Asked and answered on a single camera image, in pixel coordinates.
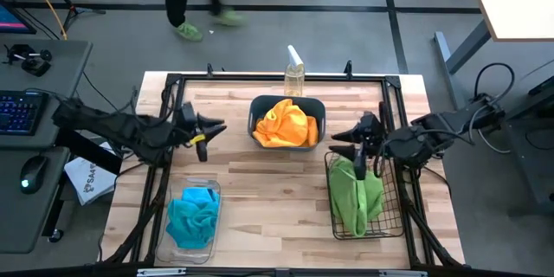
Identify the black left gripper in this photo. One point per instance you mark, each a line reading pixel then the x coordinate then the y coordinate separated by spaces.
pixel 192 130

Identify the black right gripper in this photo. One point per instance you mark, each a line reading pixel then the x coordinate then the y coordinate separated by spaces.
pixel 372 136

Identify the orange microfiber towel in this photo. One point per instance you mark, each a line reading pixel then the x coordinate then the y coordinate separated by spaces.
pixel 312 132
pixel 283 114
pixel 277 138

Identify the green microfiber towel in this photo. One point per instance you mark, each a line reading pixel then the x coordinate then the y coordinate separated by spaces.
pixel 373 197
pixel 346 199

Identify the blue microfiber towel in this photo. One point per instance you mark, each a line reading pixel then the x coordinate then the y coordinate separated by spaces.
pixel 192 218

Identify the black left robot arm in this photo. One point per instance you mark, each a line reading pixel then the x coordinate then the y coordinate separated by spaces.
pixel 125 130

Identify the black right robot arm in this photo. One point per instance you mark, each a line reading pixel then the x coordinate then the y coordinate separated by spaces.
pixel 437 130

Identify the dark grey plastic bin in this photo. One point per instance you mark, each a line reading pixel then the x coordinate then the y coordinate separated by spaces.
pixel 259 104

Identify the black table clamp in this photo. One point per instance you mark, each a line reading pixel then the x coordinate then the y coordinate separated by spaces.
pixel 348 69
pixel 210 70

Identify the clear spray bottle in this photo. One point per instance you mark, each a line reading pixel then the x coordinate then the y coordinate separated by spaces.
pixel 294 80

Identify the white printed paper bag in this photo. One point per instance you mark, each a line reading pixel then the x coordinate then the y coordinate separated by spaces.
pixel 93 177

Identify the clear plastic bin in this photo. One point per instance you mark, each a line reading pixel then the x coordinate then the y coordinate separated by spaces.
pixel 182 255

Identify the grey table leg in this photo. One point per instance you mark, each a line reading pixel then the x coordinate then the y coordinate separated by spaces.
pixel 467 49

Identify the black computer mouse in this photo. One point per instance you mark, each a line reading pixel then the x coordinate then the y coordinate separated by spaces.
pixel 34 173

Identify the black clamp device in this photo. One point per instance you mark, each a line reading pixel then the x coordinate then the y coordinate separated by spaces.
pixel 34 67

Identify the backlit black keyboard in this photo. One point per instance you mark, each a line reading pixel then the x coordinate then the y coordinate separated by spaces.
pixel 19 112

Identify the grey desk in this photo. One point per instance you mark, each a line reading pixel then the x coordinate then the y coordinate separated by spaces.
pixel 26 225

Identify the white table top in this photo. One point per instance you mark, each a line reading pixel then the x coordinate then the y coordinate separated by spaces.
pixel 515 0

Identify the lit computer monitor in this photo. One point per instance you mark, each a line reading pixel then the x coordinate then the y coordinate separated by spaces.
pixel 13 19

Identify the black aluminium table frame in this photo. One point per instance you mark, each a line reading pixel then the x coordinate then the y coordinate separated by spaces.
pixel 242 79

